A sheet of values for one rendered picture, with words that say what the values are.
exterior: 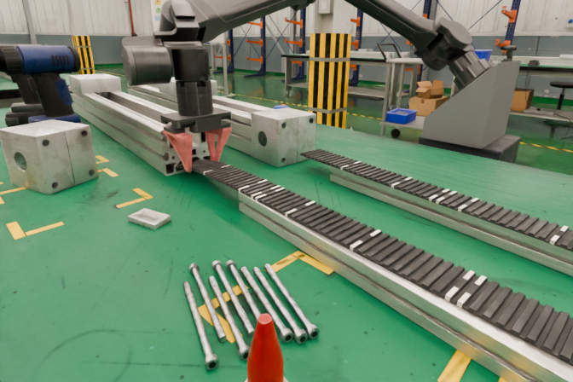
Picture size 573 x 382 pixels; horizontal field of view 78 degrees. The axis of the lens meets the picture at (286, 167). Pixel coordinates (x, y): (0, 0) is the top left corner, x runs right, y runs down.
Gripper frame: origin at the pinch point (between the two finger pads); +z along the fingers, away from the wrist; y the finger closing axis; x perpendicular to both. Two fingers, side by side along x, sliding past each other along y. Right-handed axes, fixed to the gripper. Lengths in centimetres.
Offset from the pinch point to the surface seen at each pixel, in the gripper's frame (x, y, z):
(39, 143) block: -8.5, 21.8, -6.4
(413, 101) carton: -223, -464, 71
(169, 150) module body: -4.8, 3.6, -2.2
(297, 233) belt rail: 27.9, 2.6, 0.9
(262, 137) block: -0.6, -14.0, -2.1
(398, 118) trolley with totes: -133, -279, 55
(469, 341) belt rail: 47.9, 2.4, 2.2
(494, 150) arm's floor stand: 27, -61, 5
